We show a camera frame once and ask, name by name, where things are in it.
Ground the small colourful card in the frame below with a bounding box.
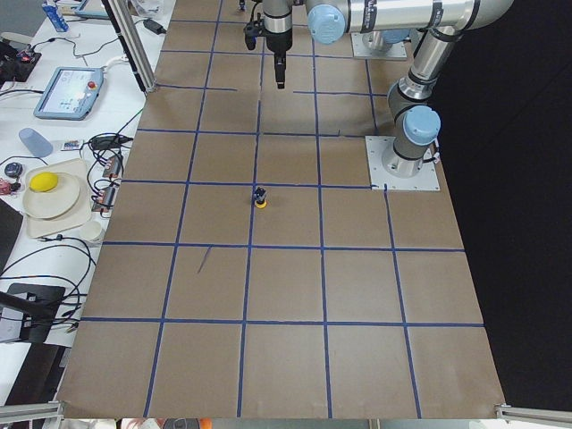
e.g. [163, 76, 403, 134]
[61, 139, 84, 151]

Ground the black monitor stand base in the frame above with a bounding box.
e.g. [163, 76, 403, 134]
[1, 283, 65, 343]

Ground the aluminium corner profile right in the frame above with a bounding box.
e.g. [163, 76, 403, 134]
[495, 404, 572, 428]

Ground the beige rectangular tray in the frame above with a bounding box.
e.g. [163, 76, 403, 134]
[22, 158, 91, 239]

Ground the aluminium corner profile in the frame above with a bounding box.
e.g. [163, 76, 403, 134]
[1, 401, 65, 425]
[495, 404, 572, 428]

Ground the yellow lemon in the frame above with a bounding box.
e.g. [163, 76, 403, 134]
[29, 172, 59, 192]

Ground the second arm base plate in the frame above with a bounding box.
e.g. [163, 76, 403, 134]
[351, 31, 408, 61]

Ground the aluminium corner profile left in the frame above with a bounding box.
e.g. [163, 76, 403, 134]
[1, 401, 65, 425]

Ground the silver blue-capped robot arm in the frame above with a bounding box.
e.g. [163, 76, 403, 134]
[304, 1, 512, 178]

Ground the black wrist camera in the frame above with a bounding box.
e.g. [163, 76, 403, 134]
[243, 13, 265, 51]

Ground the white paper cup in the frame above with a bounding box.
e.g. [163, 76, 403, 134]
[80, 221, 105, 246]

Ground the small dark round device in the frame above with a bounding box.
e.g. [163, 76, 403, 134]
[4, 162, 23, 179]

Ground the aluminium frame post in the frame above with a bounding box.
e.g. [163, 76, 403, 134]
[102, 0, 156, 94]

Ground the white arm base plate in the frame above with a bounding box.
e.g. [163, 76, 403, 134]
[365, 136, 441, 192]

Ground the black cable on desk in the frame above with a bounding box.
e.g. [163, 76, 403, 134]
[0, 235, 98, 334]

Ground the black electronics board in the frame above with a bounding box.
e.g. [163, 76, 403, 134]
[1, 41, 41, 85]

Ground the black power adapter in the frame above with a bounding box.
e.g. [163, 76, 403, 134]
[143, 18, 166, 35]

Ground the blue teach pendant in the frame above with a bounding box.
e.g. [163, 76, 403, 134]
[34, 67, 105, 121]

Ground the small circuit board module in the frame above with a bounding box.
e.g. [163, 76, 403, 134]
[103, 154, 123, 179]

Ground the translucent blue cup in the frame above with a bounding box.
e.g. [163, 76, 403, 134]
[19, 128, 54, 157]

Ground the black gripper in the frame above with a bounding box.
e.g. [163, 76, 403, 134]
[266, 32, 291, 89]

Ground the beige round plate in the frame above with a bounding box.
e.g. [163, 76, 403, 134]
[22, 173, 80, 219]

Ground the blue white carton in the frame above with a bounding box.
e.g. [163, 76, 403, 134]
[41, 0, 69, 33]

